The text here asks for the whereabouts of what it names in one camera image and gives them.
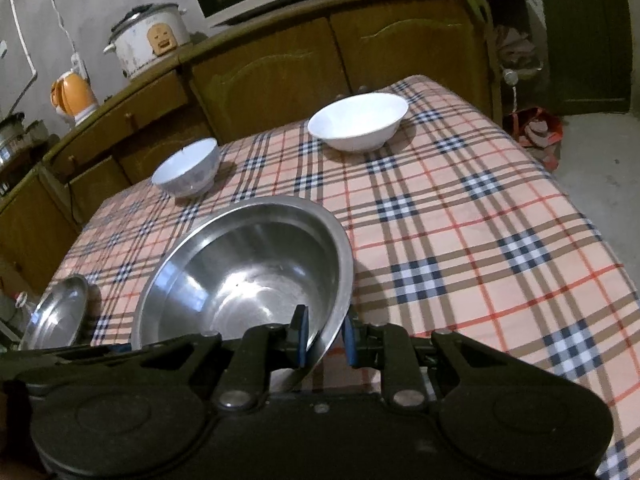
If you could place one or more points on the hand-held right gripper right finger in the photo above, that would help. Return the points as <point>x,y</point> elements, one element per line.
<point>350,345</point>

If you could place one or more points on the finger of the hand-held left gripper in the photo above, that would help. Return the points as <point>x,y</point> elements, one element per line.
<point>85,355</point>

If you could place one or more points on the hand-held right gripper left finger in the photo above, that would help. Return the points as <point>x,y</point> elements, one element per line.
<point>301,340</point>

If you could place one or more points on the round stainless steel plate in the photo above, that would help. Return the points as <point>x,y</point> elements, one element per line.
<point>57,312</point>

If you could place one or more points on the small stainless steel bowl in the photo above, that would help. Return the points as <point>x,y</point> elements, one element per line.
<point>240,260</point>

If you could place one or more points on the deep pale patterned bowl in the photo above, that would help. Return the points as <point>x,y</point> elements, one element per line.
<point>185,167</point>

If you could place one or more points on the wide white bowl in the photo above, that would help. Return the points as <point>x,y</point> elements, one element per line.
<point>357,120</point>

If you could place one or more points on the clear plastic bottle red cap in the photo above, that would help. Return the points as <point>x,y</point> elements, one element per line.
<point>21,300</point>

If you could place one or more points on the low wooden cabinet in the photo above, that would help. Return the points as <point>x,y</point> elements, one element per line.
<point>35,230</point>

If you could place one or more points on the plaid tablecloth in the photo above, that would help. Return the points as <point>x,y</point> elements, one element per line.
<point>450,210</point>

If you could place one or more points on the steel steamer pot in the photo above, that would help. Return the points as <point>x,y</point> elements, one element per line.
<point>10,140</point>

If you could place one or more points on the small metal pot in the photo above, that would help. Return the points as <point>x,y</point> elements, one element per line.
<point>35,132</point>

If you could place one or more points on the orange electric kettle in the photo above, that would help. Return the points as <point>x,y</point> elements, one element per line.
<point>75,95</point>

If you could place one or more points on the long wooden sideboard cabinet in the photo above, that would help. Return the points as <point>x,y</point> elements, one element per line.
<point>280,70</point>

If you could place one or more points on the red plastic bag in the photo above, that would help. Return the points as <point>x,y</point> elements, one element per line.
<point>537,132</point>

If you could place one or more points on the white power strip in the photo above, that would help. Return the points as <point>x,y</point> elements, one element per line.
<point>76,62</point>

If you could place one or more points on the white round plug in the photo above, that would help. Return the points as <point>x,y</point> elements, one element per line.
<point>510,77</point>

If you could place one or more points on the white rice cooker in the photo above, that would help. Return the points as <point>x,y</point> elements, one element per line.
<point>145,45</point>

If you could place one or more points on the white conduit pipe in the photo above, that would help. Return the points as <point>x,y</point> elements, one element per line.
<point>22,35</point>

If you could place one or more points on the pink plastic bag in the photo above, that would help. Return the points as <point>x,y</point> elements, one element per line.
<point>515,47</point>

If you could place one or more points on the dark green door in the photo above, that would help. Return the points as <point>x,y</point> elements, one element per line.
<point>585,35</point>

